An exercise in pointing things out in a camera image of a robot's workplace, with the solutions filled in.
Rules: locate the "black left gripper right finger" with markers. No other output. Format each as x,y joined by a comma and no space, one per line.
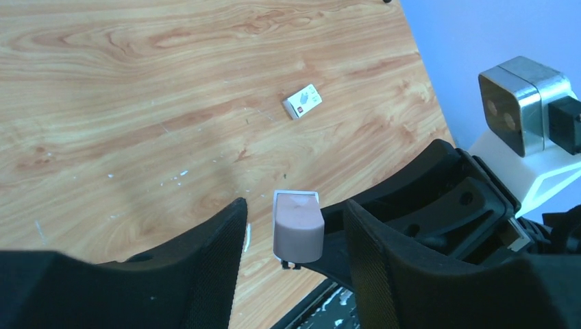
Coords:
400,283

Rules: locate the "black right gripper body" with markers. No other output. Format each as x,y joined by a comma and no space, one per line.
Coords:
430,227

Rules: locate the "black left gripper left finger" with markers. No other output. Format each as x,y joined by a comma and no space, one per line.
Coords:
186,282

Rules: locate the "white staple box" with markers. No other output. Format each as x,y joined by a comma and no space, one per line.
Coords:
302,102

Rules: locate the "white paper scrap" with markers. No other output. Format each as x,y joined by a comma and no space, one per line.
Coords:
247,238

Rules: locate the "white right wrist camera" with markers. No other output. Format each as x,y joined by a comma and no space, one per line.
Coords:
532,143

